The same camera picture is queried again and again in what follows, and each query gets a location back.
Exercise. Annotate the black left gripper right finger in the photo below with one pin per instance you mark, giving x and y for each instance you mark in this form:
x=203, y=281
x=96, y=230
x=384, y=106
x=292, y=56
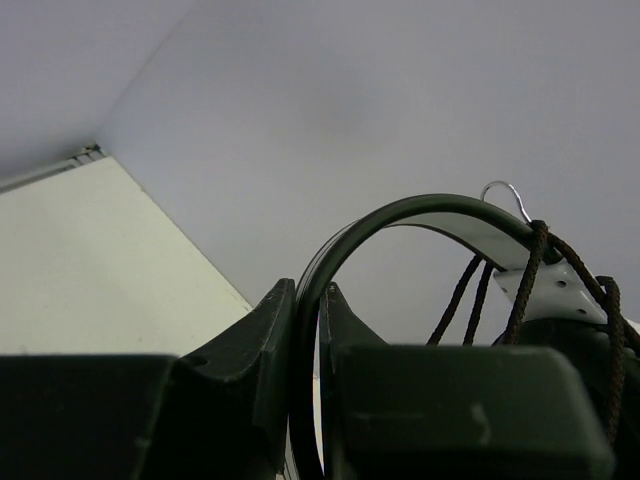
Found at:
x=355, y=391

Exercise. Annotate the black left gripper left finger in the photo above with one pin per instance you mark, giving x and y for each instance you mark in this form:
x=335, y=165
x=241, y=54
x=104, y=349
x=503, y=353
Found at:
x=224, y=415

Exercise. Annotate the white black headphones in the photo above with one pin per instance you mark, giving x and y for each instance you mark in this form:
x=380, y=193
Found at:
x=511, y=358

